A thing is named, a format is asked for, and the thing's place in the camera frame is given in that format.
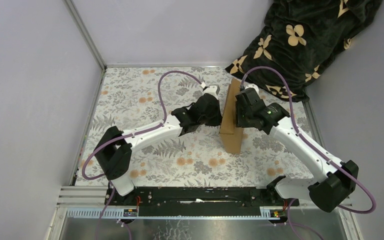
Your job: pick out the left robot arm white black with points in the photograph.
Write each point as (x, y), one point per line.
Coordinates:
(116, 147)

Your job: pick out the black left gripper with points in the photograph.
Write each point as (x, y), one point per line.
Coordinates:
(218, 118)

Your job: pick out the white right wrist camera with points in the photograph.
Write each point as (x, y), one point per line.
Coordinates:
(254, 87)

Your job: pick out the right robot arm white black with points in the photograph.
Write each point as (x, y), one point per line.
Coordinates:
(330, 184)

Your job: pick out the aluminium frame rails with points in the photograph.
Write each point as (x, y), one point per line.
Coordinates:
(88, 201)

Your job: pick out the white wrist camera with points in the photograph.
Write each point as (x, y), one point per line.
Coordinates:
(254, 87)
(212, 89)

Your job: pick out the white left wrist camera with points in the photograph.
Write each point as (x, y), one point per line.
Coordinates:
(212, 89)

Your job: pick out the black floral blanket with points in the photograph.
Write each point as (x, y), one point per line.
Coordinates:
(300, 39)

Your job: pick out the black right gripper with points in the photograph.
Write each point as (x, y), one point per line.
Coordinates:
(240, 123)

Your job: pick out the brown cardboard box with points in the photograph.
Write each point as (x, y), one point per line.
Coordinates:
(231, 135)

